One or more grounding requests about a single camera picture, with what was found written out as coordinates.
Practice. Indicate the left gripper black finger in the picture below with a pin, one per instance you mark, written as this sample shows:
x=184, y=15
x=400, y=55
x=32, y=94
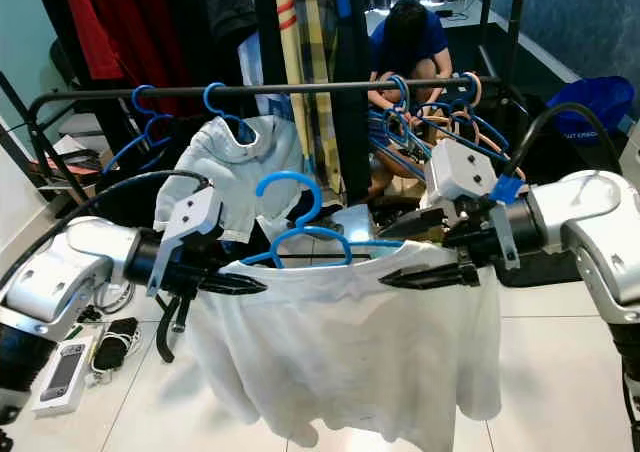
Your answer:
x=228, y=283

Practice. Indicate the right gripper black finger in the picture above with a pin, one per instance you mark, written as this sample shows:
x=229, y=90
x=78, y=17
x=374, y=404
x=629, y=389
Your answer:
x=435, y=277
x=420, y=225

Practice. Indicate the white t-shirt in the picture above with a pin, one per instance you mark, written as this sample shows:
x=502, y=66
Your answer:
x=350, y=352

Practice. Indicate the blue plastic hanger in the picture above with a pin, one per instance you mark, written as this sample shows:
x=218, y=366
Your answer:
x=285, y=175
x=400, y=80
x=135, y=99
x=460, y=90
x=207, y=100

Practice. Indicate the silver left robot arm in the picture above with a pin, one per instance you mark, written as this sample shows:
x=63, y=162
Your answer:
x=60, y=272

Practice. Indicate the peach plastic hanger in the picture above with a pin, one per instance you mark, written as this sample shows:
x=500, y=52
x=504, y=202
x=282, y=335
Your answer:
x=474, y=84

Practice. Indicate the black hanging garment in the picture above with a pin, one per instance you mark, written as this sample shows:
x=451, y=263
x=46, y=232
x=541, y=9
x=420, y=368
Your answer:
x=135, y=182

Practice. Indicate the light denim shorts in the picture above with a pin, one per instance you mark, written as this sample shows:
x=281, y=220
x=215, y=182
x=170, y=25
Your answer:
x=250, y=162

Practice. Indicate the black garment with blue tag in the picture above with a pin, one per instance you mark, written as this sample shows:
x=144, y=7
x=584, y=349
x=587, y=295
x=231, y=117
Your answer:
x=345, y=72

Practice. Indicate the yellow plaid garment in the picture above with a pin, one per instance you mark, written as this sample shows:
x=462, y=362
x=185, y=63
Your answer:
x=310, y=92

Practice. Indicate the black red product box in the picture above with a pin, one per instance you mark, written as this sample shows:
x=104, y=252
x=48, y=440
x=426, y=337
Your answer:
x=60, y=167

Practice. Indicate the white device box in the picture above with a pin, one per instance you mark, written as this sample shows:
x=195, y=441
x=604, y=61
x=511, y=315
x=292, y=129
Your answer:
x=65, y=377

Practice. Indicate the white hanging shirt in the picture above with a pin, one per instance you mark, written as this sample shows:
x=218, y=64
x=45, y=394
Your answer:
x=255, y=67

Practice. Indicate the black metal clothes rack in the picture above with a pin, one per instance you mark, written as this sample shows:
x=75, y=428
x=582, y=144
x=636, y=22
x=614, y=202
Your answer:
x=90, y=96

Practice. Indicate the black backpack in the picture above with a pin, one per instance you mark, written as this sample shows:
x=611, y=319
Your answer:
x=62, y=62

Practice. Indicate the red hanging garment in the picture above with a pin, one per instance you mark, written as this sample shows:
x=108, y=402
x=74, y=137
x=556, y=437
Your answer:
x=130, y=22

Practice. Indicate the dark grey hanging shirt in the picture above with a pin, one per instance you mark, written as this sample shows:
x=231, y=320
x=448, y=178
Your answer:
x=230, y=7

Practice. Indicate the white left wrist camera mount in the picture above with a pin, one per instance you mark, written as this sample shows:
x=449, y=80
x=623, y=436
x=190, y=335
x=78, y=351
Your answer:
x=190, y=212

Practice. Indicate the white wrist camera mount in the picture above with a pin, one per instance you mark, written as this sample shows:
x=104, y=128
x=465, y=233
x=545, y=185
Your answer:
x=455, y=167
x=190, y=212

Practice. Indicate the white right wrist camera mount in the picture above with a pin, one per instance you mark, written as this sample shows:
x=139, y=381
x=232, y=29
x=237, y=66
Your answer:
x=455, y=167

